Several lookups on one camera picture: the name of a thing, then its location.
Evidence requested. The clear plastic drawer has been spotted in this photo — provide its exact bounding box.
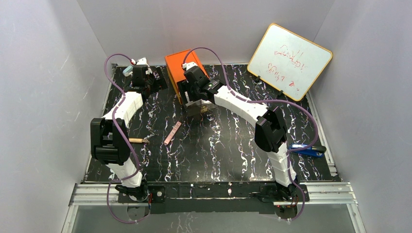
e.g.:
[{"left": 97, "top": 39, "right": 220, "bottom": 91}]
[{"left": 186, "top": 100, "right": 217, "bottom": 116}]

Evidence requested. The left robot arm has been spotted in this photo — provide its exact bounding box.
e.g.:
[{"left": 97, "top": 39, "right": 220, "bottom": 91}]
[{"left": 90, "top": 64, "right": 158, "bottom": 188}]

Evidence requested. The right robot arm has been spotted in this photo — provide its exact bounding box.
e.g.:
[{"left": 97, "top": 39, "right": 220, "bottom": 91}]
[{"left": 177, "top": 62, "right": 296, "bottom": 187}]

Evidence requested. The wooden makeup brush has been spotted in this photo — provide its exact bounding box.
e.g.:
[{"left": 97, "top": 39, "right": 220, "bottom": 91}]
[{"left": 129, "top": 138, "right": 149, "bottom": 144}]

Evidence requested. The orange drawer organizer box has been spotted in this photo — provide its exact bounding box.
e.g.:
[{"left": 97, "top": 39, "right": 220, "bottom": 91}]
[{"left": 165, "top": 50, "right": 194, "bottom": 104}]

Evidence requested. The pink lipstick box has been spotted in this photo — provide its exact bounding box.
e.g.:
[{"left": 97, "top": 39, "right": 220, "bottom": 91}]
[{"left": 164, "top": 121, "right": 182, "bottom": 146}]

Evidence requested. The yellow framed whiteboard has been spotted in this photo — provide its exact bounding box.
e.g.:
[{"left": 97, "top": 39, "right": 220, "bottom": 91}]
[{"left": 247, "top": 23, "right": 333, "bottom": 101}]

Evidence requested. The blue black stapler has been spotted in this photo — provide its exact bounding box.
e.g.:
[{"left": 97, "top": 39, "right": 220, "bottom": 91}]
[{"left": 288, "top": 144, "right": 327, "bottom": 158}]

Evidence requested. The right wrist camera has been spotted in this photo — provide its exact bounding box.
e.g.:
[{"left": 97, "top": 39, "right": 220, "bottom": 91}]
[{"left": 182, "top": 62, "right": 198, "bottom": 71}]

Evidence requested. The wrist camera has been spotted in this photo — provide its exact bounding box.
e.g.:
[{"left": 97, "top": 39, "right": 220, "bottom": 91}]
[
  {"left": 136, "top": 57, "right": 148, "bottom": 66},
  {"left": 182, "top": 62, "right": 198, "bottom": 71}
]

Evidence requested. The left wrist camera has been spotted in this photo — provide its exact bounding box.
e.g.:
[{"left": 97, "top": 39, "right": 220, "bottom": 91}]
[{"left": 136, "top": 57, "right": 148, "bottom": 66}]

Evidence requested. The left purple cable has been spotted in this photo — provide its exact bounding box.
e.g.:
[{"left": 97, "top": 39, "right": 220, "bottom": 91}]
[{"left": 103, "top": 53, "right": 152, "bottom": 224}]

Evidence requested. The purple cable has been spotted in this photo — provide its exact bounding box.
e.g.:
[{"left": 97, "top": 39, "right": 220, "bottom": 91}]
[
  {"left": 182, "top": 47, "right": 319, "bottom": 222},
  {"left": 103, "top": 53, "right": 152, "bottom": 224}
]

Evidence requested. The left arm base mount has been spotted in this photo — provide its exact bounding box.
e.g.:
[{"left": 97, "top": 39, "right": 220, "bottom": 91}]
[{"left": 115, "top": 183, "right": 166, "bottom": 204}]

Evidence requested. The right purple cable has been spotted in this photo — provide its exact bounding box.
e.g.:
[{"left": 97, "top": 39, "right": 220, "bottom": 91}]
[{"left": 182, "top": 47, "right": 319, "bottom": 222}]

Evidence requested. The aluminium rail frame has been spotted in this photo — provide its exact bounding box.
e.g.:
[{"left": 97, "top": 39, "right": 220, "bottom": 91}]
[{"left": 63, "top": 182, "right": 365, "bottom": 233}]

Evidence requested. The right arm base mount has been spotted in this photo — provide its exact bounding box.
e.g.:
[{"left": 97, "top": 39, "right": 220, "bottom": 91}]
[{"left": 256, "top": 183, "right": 310, "bottom": 204}]

